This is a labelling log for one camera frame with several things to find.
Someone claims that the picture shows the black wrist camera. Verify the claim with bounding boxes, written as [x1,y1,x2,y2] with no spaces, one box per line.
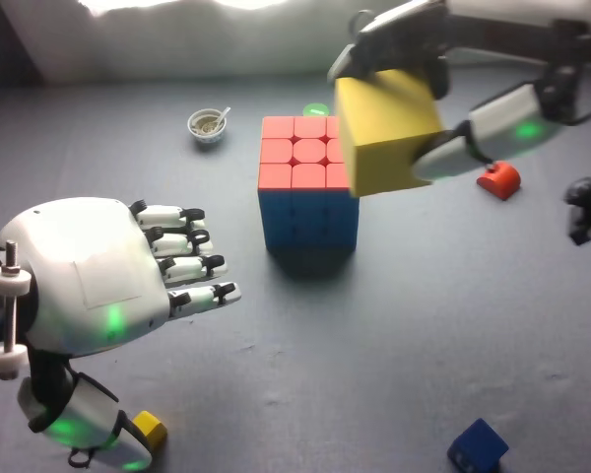
[563,176,591,246]

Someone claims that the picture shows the small toy bowl with spoon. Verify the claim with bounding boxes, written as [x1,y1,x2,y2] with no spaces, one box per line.
[185,105,231,148]

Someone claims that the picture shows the red half-round block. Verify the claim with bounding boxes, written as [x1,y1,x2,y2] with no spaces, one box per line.
[476,161,522,202]

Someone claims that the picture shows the white backdrop sheet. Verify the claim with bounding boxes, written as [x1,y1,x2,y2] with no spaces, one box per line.
[0,0,591,86]

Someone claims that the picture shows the grey table cloth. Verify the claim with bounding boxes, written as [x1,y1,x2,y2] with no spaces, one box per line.
[0,63,591,473]

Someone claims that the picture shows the Rubik's cube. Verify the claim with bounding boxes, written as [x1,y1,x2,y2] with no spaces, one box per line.
[257,114,361,253]

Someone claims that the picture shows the small blue cube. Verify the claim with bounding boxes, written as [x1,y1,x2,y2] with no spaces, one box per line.
[446,418,511,473]

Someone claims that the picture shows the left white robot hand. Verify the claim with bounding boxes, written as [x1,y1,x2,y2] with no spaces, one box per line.
[0,196,242,473]

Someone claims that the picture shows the large yellow block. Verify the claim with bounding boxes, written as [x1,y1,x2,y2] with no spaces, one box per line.
[334,68,447,198]

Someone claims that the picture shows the small yellow cube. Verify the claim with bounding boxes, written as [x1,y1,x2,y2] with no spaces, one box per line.
[131,410,168,449]

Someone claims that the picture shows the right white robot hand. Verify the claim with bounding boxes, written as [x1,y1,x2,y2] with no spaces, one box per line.
[327,0,591,182]

